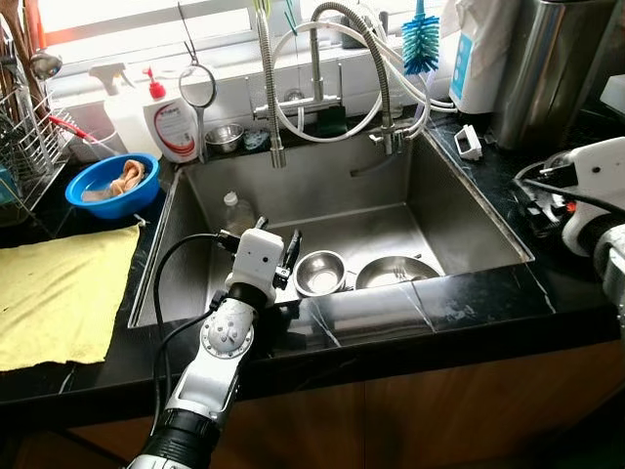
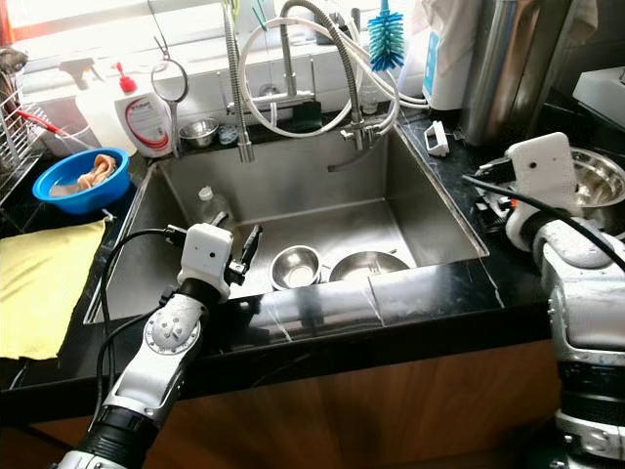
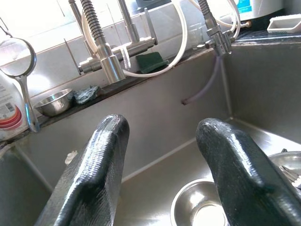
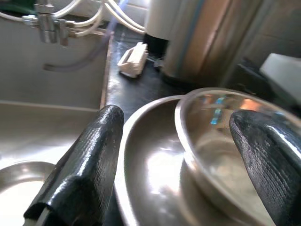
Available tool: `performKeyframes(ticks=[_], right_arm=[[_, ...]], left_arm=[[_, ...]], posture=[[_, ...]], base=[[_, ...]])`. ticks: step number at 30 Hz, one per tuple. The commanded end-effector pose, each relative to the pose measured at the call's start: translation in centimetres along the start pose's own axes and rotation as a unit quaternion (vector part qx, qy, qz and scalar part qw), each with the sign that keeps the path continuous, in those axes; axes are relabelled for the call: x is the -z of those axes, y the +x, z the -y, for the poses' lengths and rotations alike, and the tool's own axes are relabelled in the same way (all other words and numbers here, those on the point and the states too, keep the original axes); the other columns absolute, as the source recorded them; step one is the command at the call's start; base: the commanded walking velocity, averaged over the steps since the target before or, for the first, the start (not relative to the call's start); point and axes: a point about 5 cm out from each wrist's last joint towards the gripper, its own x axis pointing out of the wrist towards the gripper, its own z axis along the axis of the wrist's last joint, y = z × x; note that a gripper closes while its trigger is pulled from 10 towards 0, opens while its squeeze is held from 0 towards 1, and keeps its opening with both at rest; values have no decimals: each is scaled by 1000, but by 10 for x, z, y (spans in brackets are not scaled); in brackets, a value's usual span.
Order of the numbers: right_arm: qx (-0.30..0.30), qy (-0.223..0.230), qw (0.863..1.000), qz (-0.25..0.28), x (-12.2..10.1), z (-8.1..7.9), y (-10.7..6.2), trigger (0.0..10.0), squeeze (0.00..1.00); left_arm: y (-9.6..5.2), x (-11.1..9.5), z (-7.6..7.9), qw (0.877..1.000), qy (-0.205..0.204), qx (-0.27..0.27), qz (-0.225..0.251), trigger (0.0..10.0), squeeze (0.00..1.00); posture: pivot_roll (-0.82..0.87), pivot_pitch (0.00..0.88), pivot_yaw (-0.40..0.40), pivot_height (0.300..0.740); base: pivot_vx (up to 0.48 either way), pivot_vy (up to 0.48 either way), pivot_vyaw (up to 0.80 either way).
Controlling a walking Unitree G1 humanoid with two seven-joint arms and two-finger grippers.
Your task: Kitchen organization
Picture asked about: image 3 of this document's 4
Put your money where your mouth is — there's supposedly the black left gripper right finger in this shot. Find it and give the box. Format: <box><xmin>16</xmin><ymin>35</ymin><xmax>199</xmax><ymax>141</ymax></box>
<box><xmin>195</xmin><ymin>117</ymin><xmax>301</xmax><ymax>226</ymax></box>

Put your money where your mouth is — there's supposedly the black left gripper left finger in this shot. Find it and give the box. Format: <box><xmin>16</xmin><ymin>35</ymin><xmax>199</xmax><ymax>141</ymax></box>
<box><xmin>35</xmin><ymin>114</ymin><xmax>131</xmax><ymax>226</ymax></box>

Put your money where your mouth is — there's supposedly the stainless steel kitchen sink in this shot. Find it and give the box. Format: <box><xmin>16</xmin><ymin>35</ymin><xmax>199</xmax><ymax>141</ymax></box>
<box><xmin>0</xmin><ymin>40</ymin><xmax>301</xmax><ymax>226</ymax></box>

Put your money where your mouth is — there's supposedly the steel pull-down kitchen faucet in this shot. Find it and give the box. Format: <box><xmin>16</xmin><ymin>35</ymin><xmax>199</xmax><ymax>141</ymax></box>
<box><xmin>64</xmin><ymin>0</ymin><xmax>158</xmax><ymax>84</ymax></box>

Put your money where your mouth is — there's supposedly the clear plastic bottle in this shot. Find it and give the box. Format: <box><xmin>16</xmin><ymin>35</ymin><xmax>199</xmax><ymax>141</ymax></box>
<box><xmin>64</xmin><ymin>150</ymin><xmax>79</xmax><ymax>165</ymax></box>

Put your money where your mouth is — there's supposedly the shiny steel bowl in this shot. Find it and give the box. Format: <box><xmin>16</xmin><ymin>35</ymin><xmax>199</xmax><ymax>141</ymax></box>
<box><xmin>170</xmin><ymin>178</ymin><xmax>228</xmax><ymax>226</ymax></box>

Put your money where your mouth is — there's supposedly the small steel bowl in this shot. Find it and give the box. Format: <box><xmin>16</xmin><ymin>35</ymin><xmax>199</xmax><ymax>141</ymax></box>
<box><xmin>34</xmin><ymin>88</ymin><xmax>73</xmax><ymax>117</ymax></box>

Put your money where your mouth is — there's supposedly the blue-green scrub cloth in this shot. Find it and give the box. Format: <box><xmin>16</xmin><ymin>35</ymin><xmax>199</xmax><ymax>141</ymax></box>
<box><xmin>74</xmin><ymin>85</ymin><xmax>101</xmax><ymax>105</ymax></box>

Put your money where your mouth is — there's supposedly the round steel mesh strainer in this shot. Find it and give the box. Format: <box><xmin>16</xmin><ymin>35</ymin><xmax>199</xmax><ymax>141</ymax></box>
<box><xmin>0</xmin><ymin>17</ymin><xmax>40</xmax><ymax>133</ymax></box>

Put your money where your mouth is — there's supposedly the lilac plastic tube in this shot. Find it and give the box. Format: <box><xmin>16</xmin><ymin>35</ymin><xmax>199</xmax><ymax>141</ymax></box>
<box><xmin>181</xmin><ymin>53</ymin><xmax>224</xmax><ymax>105</ymax></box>

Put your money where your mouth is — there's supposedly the white red-pump soap bottle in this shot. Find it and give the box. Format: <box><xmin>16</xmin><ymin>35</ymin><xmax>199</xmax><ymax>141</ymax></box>
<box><xmin>0</xmin><ymin>70</ymin><xmax>30</xmax><ymax>142</ymax></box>

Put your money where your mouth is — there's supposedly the white ribbed tube piece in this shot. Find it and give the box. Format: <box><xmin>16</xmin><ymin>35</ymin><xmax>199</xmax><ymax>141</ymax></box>
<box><xmin>120</xmin><ymin>46</ymin><xmax>132</xmax><ymax>71</ymax></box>

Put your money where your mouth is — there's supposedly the dark green sponge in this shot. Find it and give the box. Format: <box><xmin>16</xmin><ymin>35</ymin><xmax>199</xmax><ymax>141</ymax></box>
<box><xmin>135</xmin><ymin>51</ymin><xmax>170</xmax><ymax>75</ymax></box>

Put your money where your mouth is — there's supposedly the white soap dish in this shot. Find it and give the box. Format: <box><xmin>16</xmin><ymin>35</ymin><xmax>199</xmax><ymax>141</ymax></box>
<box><xmin>267</xmin><ymin>13</ymin><xmax>301</xmax><ymax>32</ymax></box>

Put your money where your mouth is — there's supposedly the white blue-label water filter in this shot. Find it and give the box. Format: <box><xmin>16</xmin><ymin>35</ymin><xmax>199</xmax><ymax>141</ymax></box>
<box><xmin>235</xmin><ymin>0</ymin><xmax>285</xmax><ymax>23</ymax></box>

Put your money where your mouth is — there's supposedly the steel spring hose with valve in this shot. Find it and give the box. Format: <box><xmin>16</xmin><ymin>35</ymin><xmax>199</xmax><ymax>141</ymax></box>
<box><xmin>197</xmin><ymin>0</ymin><xmax>236</xmax><ymax>56</ymax></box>

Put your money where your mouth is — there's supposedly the translucent looped water hose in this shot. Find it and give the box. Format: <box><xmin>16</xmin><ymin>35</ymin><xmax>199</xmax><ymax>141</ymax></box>
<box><xmin>121</xmin><ymin>0</ymin><xmax>189</xmax><ymax>78</ymax></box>

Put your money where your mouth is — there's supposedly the thin white water hose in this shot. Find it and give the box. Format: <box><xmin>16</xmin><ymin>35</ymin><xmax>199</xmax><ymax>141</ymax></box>
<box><xmin>188</xmin><ymin>0</ymin><xmax>242</xmax><ymax>44</ymax></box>

